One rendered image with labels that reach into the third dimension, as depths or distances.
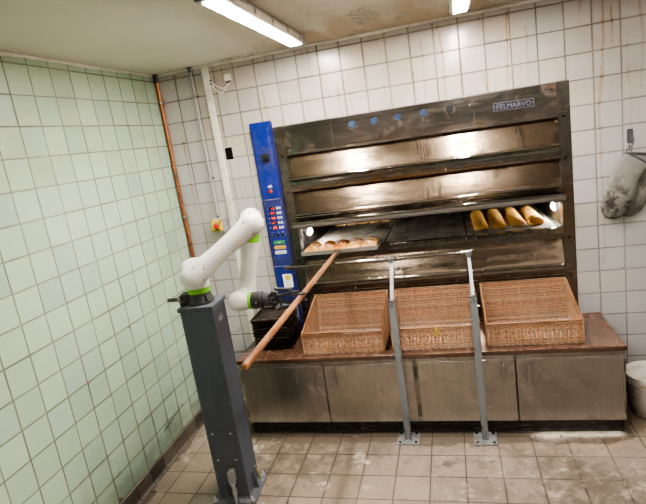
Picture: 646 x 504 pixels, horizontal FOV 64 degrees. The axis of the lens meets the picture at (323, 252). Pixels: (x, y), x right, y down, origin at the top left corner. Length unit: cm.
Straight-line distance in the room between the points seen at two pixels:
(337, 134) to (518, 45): 126
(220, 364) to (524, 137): 234
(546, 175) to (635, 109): 62
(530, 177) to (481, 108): 55
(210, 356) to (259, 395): 89
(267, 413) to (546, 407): 182
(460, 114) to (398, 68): 50
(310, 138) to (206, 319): 154
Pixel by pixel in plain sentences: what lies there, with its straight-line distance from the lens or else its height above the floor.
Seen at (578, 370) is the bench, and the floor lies 43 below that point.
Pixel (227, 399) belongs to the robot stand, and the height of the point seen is 65.
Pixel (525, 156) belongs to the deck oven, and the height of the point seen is 167.
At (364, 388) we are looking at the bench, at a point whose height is 35.
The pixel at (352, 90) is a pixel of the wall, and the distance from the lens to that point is 362.
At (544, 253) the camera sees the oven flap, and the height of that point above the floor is 101.
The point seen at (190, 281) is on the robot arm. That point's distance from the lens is 266.
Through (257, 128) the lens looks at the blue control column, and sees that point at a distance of 376.
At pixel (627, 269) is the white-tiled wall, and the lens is 388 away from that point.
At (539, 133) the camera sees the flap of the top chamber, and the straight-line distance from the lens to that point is 362.
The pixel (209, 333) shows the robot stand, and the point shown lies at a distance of 286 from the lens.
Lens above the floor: 197
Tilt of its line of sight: 12 degrees down
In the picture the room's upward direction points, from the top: 9 degrees counter-clockwise
